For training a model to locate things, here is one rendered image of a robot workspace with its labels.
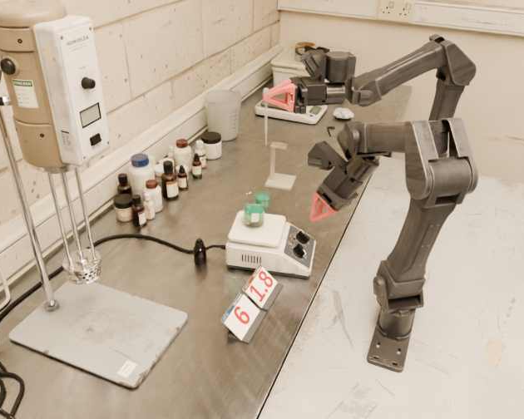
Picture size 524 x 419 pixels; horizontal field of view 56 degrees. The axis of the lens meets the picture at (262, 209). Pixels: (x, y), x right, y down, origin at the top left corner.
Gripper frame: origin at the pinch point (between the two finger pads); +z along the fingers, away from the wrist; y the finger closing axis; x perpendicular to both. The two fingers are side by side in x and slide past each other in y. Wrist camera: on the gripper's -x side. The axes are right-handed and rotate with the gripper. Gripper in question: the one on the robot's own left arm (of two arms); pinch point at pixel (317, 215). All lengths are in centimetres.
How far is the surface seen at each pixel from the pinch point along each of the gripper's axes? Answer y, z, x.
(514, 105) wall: -149, -23, 6
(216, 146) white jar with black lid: -26, 25, -45
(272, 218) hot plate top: 3.3, 7.5, -7.2
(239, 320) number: 27.6, 13.5, 7.5
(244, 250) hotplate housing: 14.1, 11.7, -4.6
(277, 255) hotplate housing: 11.0, 8.1, 1.3
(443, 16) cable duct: -129, -35, -40
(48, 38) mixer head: 59, -25, -30
